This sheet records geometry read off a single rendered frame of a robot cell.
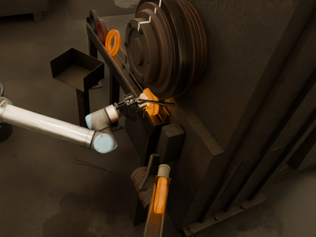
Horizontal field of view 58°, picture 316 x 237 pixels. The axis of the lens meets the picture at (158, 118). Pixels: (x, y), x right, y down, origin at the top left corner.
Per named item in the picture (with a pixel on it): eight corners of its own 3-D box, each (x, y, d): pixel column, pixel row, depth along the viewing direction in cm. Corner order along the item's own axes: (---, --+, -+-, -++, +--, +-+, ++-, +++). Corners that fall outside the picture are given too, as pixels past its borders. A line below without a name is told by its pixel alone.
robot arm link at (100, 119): (91, 133, 155) (83, 116, 155) (112, 123, 157) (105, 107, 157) (90, 134, 146) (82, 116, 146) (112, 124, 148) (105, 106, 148)
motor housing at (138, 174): (142, 205, 196) (151, 161, 157) (156, 235, 183) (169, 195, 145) (125, 212, 191) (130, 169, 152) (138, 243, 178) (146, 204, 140)
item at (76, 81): (79, 120, 241) (72, 47, 189) (105, 133, 235) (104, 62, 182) (62, 135, 228) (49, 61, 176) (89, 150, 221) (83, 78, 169)
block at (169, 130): (172, 148, 162) (179, 120, 145) (178, 159, 158) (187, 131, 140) (155, 154, 158) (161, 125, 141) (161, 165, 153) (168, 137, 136)
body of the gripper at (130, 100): (138, 101, 149) (116, 110, 147) (140, 111, 156) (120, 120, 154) (132, 91, 153) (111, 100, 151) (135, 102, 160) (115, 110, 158)
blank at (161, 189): (161, 202, 135) (154, 201, 135) (166, 172, 132) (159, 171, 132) (161, 220, 119) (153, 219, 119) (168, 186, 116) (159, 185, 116)
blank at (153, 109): (148, 82, 160) (143, 83, 159) (161, 98, 150) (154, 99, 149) (146, 103, 170) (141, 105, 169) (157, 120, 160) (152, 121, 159)
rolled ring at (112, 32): (107, 27, 208) (111, 28, 210) (103, 52, 213) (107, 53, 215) (118, 30, 194) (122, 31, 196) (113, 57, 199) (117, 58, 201)
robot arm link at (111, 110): (113, 125, 153) (107, 113, 159) (121, 122, 154) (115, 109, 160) (109, 115, 146) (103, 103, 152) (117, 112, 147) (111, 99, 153)
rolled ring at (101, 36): (103, 24, 203) (107, 23, 204) (95, 16, 215) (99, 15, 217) (104, 48, 214) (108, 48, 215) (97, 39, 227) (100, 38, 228)
